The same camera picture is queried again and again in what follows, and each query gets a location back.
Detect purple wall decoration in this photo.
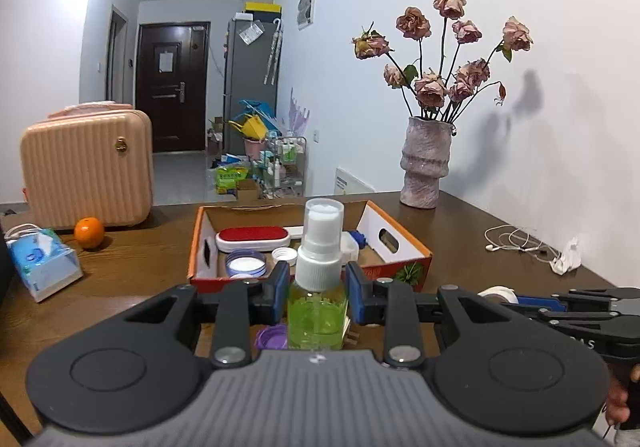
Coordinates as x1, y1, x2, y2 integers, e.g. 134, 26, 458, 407
289, 87, 311, 134

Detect green spray bottle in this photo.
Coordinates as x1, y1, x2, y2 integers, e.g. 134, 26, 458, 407
287, 198, 349, 352

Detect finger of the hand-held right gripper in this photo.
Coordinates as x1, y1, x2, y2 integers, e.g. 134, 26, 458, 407
500, 303, 623, 334
517, 287, 640, 314

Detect red and white lint brush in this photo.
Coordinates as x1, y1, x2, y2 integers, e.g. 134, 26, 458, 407
216, 226, 370, 253

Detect purple plastic lid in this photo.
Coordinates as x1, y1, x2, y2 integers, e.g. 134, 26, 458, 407
255, 327, 288, 352

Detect green packet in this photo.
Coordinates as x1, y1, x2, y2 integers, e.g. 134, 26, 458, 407
215, 166, 250, 192

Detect dried pink roses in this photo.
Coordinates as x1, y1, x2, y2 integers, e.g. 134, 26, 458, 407
351, 0, 534, 124

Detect blue folding rack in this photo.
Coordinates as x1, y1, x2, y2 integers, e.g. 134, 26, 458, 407
237, 99, 278, 128

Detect yellow box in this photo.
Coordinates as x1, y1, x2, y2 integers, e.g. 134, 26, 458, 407
245, 2, 282, 20

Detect white tape roll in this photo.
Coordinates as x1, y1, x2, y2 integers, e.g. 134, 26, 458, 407
477, 286, 521, 305

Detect blue rimmed round jar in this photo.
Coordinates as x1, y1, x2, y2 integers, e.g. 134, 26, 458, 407
225, 249, 267, 277

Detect orange cardboard box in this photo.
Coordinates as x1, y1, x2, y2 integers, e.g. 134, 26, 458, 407
187, 199, 433, 293

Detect wire storage cart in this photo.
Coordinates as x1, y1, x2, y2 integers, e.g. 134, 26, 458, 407
265, 136, 307, 200

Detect dark brown entrance door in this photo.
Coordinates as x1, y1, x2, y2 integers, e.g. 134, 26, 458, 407
136, 21, 211, 154

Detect pink textured vase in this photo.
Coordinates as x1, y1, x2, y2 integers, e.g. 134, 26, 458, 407
400, 116, 453, 209

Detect white folded umbrella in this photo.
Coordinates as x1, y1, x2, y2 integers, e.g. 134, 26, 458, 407
264, 18, 283, 85

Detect person's right hand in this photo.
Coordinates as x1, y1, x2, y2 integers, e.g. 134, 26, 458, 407
606, 364, 632, 425

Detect blue tissue box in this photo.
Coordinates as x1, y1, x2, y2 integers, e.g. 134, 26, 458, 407
9, 228, 83, 303

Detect crumpled white tissue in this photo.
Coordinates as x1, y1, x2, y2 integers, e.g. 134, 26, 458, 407
550, 237, 582, 275

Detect white plastic bottle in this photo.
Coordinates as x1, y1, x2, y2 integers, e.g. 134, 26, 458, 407
271, 232, 360, 264

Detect grey side door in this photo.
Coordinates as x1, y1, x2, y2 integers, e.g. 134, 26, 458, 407
106, 4, 128, 102

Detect pink ribbed suitcase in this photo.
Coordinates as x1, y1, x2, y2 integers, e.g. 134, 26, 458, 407
20, 101, 153, 229

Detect white earphones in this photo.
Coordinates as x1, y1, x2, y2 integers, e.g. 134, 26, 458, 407
484, 224, 561, 260

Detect white cable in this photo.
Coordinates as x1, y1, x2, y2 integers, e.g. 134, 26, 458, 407
4, 223, 43, 242

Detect white leaning panel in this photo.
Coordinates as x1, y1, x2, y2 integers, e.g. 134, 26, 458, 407
334, 166, 376, 195

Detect brown floor carton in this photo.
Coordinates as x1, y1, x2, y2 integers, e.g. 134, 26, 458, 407
207, 117, 226, 155

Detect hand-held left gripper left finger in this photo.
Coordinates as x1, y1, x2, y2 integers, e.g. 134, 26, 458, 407
124, 261, 292, 369

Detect yellow watering can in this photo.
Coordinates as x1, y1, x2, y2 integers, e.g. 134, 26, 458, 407
230, 116, 266, 138

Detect orange fruit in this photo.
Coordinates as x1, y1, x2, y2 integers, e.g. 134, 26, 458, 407
74, 217, 106, 249

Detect grey refrigerator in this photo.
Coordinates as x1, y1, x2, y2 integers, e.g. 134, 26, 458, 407
222, 17, 283, 158

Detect paper sheet on refrigerator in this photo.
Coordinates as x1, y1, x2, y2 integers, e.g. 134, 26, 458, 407
239, 22, 264, 45

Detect framed wall picture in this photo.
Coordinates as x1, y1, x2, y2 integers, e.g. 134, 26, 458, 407
296, 0, 317, 31

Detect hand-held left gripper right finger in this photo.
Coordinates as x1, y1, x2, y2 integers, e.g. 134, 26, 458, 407
346, 261, 506, 369

